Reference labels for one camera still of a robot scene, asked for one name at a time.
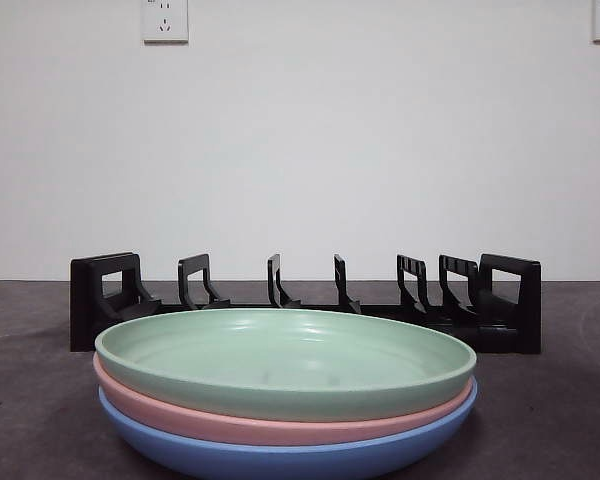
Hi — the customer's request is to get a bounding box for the blue round plate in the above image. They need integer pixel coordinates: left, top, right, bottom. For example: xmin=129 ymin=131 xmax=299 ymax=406
xmin=97 ymin=377 xmax=480 ymax=480

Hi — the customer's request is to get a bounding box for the green round plate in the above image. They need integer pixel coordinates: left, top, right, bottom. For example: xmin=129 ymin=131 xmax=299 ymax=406
xmin=94 ymin=308 xmax=477 ymax=422

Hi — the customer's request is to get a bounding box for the black plastic dish rack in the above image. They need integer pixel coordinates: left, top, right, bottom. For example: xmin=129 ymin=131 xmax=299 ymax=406
xmin=69 ymin=252 xmax=542 ymax=355

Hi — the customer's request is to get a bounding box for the pink round plate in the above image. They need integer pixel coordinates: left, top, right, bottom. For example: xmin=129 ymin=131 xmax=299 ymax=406
xmin=92 ymin=352 xmax=476 ymax=446

